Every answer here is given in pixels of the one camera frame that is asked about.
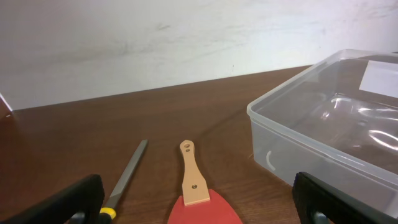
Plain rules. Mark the red scraper wooden handle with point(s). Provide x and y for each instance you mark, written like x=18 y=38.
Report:
x=198 y=204

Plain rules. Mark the clear plastic container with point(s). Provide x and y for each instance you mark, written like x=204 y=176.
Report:
x=336 y=120

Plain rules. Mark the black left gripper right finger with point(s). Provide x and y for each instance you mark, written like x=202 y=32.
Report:
x=319 y=202

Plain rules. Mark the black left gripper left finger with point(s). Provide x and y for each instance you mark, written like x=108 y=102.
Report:
x=85 y=197

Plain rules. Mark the metal file yellow black handle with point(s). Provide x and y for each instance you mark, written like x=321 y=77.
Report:
x=108 y=212

